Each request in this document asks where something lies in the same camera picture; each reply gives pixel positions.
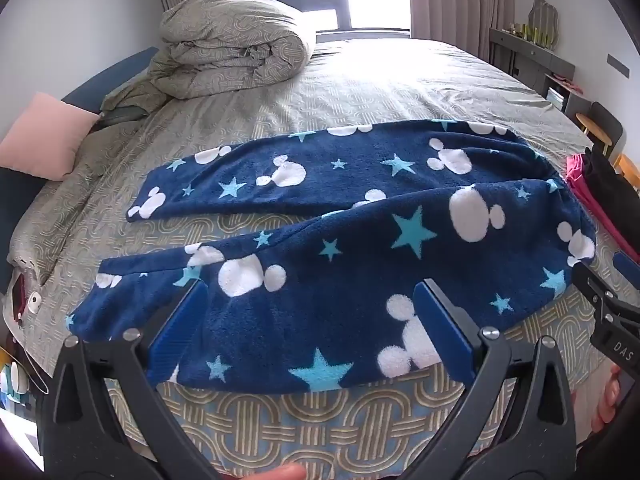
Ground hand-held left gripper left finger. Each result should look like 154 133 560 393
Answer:
40 280 236 480

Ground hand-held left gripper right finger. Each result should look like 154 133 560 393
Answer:
414 279 576 480

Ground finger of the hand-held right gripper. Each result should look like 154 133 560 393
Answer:
570 260 640 361
612 252 640 281

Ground navy star printed fleece pants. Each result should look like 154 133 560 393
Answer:
67 119 598 395

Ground person's right hand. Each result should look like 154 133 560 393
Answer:
590 365 626 436

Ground person's left hand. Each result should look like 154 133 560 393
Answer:
244 462 307 480

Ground black garment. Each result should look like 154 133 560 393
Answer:
582 147 640 221

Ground pink garment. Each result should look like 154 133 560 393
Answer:
565 154 628 253

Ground wooden chair with black back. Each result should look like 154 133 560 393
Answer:
575 101 628 161

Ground cluttered bedside table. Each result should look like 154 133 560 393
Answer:
0 345 46 441

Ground small storage shelf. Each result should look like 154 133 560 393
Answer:
542 74 583 113

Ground grey dressing desk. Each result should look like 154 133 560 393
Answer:
489 27 576 101

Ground pink pillow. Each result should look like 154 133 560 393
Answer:
0 92 101 181

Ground yellow green bottle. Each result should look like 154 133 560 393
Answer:
520 22 552 47

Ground dark blue headboard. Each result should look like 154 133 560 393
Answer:
0 47 161 291

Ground bed with patterned sheet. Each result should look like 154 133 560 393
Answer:
7 37 621 480

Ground cloud shaped mirror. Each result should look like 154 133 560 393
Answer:
527 0 560 51

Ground folded beige patterned duvet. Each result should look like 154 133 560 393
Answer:
100 0 316 113

